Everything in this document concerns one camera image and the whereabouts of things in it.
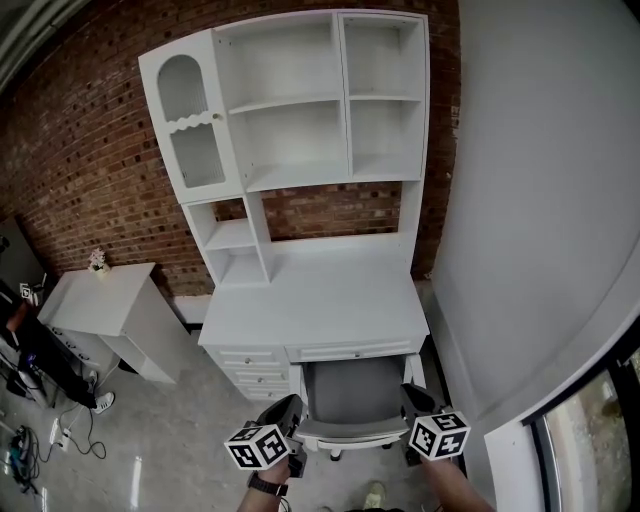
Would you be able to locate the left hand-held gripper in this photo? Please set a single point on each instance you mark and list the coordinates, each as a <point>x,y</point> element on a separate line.
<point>257,447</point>

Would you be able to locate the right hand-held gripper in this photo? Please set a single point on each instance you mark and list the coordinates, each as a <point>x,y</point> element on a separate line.
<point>440,435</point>

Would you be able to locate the white grey-seated chair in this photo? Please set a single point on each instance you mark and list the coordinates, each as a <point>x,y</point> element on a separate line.
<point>355,390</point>

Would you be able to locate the person's left forearm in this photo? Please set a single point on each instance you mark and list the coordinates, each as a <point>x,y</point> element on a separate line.
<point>257,502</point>

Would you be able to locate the person's right forearm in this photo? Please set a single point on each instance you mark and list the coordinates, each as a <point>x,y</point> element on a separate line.
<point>455,490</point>

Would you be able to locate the person's left hand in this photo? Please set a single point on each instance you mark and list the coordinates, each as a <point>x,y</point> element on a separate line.
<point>274,472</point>

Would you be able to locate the black wristwatch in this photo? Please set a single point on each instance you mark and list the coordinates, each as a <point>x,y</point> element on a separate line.
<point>265,485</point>

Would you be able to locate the white desk with hutch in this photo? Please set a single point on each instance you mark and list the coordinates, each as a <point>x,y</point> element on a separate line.
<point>310,310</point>

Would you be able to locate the person's right shoe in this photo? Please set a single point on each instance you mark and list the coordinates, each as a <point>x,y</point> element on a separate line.
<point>375,492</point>

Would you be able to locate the person's shoe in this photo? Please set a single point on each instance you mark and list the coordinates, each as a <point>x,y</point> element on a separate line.
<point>104,402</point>
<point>375,492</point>
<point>93,381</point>

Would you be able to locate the black router box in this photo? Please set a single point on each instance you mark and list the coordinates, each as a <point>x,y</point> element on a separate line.
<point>128,366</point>

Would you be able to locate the black framed window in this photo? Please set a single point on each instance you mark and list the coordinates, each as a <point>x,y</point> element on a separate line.
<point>595,440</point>

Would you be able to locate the white side cabinet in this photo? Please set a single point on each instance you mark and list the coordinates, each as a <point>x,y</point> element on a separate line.
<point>110,305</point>

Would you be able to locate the white power strip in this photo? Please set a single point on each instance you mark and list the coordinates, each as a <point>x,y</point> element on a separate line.
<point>64,439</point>

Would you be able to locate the small potted flower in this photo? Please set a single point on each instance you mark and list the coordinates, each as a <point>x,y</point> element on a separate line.
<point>98,262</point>

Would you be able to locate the white low wall panel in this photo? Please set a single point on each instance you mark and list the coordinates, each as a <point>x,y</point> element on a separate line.
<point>192,309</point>

